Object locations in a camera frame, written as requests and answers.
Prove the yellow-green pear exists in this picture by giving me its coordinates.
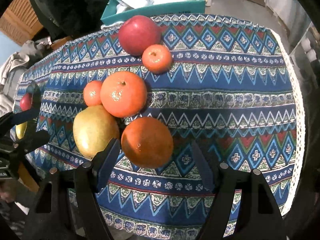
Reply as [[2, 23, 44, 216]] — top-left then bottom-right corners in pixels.
[[73, 105, 120, 159], [15, 122, 28, 139]]

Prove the red apple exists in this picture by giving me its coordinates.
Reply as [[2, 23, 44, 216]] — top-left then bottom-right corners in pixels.
[[20, 93, 33, 111], [118, 15, 161, 56]]

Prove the small tangerine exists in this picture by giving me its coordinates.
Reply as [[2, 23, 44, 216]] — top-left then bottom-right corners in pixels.
[[83, 80, 103, 107], [142, 44, 172, 74]]

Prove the large orange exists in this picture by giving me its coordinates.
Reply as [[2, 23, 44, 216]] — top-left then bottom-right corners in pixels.
[[121, 116, 174, 168], [100, 71, 148, 118]]

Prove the dark glass fruit bowl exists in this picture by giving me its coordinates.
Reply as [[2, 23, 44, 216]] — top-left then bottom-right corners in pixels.
[[25, 80, 41, 134]]

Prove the grey clothing pile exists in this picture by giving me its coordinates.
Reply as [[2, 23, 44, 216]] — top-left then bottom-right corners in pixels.
[[1, 37, 52, 116]]

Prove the wooden drawer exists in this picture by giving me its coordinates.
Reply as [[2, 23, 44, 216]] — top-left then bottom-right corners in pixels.
[[50, 36, 72, 50]]

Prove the wooden louvered wardrobe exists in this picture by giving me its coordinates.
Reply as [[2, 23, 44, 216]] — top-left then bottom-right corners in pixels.
[[1, 0, 43, 46]]

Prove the blue patterned tablecloth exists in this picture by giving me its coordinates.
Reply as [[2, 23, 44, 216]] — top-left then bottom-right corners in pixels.
[[14, 14, 305, 239]]

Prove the black hanging coat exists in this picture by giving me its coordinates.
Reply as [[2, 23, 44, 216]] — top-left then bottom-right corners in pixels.
[[29, 0, 109, 40]]

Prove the teal plastic basket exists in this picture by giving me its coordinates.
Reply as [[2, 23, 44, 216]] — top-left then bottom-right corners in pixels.
[[100, 0, 206, 25]]

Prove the shoe rack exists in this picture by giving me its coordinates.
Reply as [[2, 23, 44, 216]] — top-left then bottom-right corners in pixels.
[[289, 22, 319, 91]]

